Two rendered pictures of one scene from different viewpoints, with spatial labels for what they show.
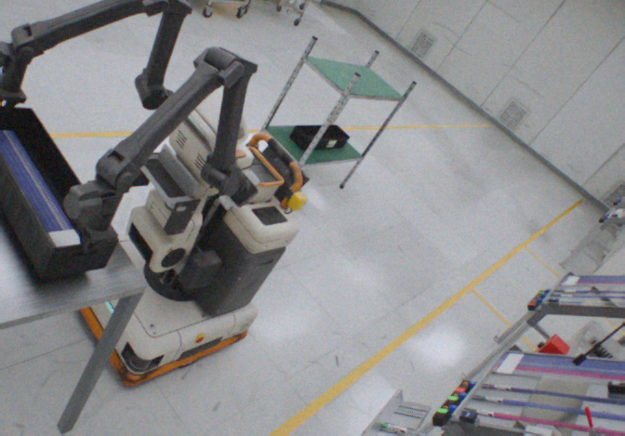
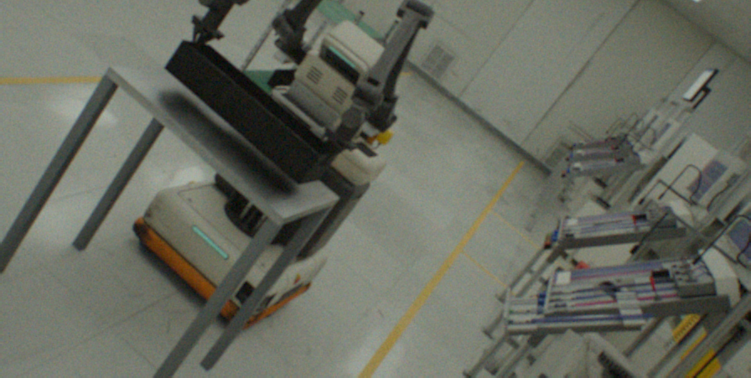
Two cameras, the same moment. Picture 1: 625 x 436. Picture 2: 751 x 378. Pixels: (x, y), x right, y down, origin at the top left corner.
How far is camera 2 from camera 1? 1.60 m
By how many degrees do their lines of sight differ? 20
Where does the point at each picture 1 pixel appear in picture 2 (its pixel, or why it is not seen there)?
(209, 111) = (359, 48)
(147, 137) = (389, 66)
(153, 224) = not seen: hidden behind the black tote
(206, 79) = (416, 23)
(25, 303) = (292, 204)
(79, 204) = (360, 116)
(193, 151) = (332, 85)
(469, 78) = (382, 14)
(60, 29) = not seen: outside the picture
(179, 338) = (287, 277)
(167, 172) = (302, 106)
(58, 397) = not seen: hidden behind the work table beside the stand
